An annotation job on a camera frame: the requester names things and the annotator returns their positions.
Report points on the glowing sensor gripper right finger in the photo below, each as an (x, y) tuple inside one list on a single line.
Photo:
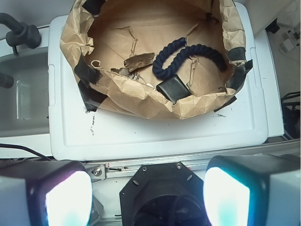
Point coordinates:
[(253, 190)]

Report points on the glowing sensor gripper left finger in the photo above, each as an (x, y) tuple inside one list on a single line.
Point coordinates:
[(45, 193)]

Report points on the brown wood chip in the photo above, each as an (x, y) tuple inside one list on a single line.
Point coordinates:
[(139, 61)]

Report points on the white plastic bin lid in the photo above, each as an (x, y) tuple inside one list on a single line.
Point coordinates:
[(76, 134)]

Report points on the black leather wallet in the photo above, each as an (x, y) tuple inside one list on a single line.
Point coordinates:
[(173, 89)]

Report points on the white power adapter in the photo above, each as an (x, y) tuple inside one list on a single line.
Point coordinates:
[(291, 41)]

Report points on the grey faucet fixture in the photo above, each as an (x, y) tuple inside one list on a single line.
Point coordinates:
[(20, 33)]

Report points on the crumpled brown paper bag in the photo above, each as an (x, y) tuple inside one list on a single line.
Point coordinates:
[(156, 59)]

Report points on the aluminium extrusion rail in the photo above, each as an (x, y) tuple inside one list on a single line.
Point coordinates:
[(102, 170)]

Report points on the black octagonal mount plate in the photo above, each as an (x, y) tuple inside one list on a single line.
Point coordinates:
[(168, 194)]

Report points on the metal keys on ring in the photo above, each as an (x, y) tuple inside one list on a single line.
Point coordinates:
[(125, 72)]

